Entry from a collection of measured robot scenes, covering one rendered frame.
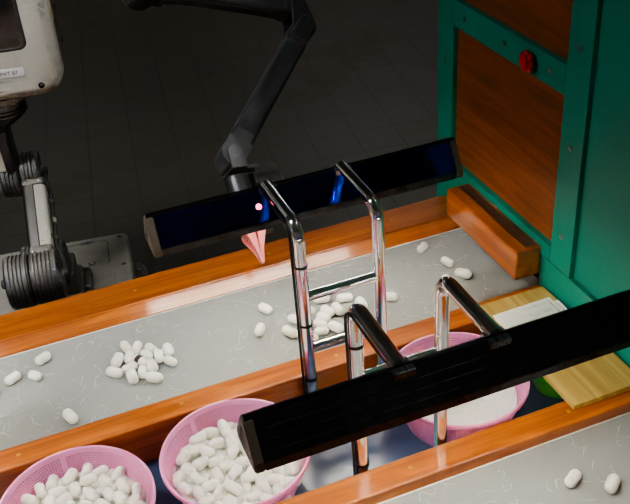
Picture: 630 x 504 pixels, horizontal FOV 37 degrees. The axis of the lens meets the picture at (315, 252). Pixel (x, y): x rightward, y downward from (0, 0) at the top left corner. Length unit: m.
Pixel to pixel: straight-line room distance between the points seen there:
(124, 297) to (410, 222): 0.69
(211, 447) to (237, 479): 0.09
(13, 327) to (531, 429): 1.09
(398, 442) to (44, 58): 1.12
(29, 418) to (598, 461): 1.05
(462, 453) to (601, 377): 0.32
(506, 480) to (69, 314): 0.99
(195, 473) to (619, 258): 0.85
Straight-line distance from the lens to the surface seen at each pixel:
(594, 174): 1.79
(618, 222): 1.76
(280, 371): 1.82
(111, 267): 2.73
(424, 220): 2.24
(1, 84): 2.20
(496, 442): 1.68
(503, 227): 2.04
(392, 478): 1.61
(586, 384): 1.79
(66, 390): 1.92
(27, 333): 2.06
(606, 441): 1.74
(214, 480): 1.67
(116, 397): 1.87
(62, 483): 1.75
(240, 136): 2.08
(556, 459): 1.70
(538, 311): 1.94
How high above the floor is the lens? 1.96
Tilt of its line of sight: 34 degrees down
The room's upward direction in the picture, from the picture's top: 5 degrees counter-clockwise
